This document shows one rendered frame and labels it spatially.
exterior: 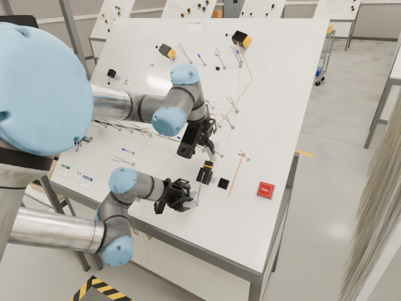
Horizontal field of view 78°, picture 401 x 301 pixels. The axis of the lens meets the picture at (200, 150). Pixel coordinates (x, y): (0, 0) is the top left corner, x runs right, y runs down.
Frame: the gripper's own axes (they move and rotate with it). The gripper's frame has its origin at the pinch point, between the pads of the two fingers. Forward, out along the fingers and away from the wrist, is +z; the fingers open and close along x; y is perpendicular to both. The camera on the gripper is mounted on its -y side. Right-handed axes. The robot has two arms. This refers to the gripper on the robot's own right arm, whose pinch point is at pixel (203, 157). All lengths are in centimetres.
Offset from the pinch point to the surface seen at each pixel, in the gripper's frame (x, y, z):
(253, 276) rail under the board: -28.0, -23.4, 28.0
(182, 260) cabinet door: 6, -28, 48
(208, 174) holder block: -2.2, -2.1, 7.0
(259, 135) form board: -13.5, 21.4, 5.9
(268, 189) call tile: -23.8, 2.5, 11.0
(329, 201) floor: -56, 93, 160
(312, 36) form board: -20, 63, -14
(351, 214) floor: -75, 85, 156
